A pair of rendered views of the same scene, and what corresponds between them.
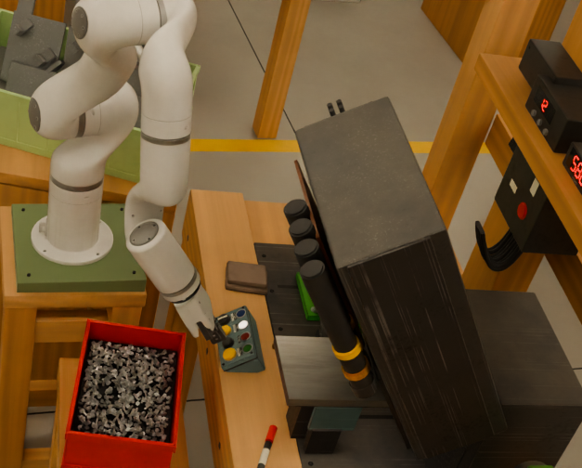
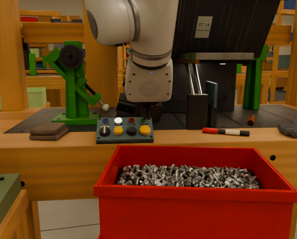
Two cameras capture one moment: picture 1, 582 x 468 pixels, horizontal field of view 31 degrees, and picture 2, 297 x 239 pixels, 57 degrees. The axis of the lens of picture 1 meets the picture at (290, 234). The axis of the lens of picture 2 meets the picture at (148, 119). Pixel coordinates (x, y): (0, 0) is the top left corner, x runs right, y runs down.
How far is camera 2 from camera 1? 2.08 m
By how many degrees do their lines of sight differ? 71
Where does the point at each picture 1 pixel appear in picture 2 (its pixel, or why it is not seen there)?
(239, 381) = (161, 138)
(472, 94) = (13, 9)
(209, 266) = (23, 144)
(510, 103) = not seen: outside the picture
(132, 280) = (14, 180)
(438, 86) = not seen: outside the picture
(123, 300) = (21, 208)
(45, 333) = not seen: outside the picture
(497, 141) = (35, 32)
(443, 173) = (19, 66)
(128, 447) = (266, 173)
